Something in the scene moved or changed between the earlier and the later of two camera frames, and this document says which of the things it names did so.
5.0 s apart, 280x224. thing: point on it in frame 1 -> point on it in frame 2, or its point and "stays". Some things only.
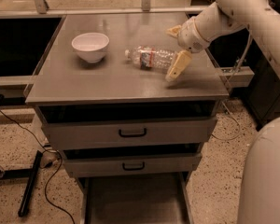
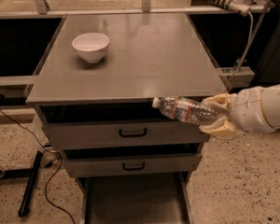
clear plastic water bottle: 148,57 -> 193,111
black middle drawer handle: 133,169 stays
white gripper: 189,36 -> 246,109
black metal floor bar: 21,174 stays
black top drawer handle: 133,134 stays
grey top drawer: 109,125 stays
